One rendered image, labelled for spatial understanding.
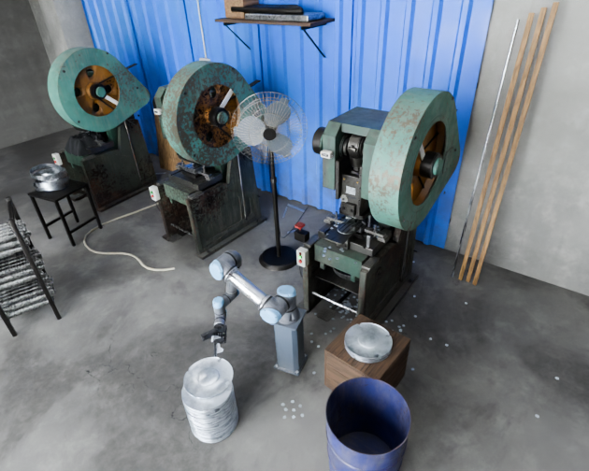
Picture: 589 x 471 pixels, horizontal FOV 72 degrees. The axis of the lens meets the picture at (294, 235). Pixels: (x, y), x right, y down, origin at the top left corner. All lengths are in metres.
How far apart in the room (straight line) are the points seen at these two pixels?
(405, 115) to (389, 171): 0.30
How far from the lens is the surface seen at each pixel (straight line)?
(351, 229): 2.88
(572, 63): 3.45
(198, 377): 2.62
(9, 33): 8.38
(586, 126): 3.53
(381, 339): 2.66
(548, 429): 3.05
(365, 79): 3.90
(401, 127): 2.23
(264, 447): 2.69
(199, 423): 2.61
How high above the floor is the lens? 2.34
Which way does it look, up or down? 33 degrees down
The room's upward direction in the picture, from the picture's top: 3 degrees counter-clockwise
